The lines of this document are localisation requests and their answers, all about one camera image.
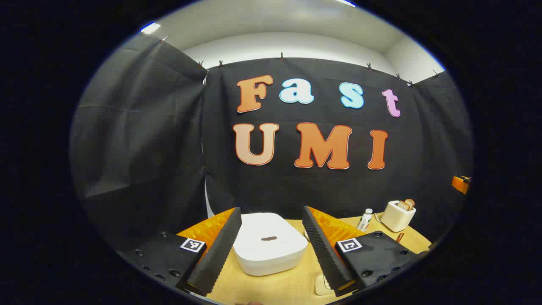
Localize small white oblong dish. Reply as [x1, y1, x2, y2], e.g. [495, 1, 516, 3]
[315, 273, 336, 296]

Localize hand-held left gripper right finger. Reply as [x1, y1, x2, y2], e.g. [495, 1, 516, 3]
[301, 205, 431, 297]

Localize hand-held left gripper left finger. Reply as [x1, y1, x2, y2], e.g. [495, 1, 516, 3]
[120, 207, 243, 297]

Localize cream toaster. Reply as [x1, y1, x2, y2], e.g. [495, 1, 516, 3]
[380, 200, 417, 233]

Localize white bottle green cap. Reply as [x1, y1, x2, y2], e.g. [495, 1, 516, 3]
[357, 208, 373, 232]

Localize black backdrop cloth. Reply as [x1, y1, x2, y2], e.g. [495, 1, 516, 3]
[70, 34, 474, 255]

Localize white rice cooker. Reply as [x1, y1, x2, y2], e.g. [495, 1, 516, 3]
[232, 213, 309, 277]

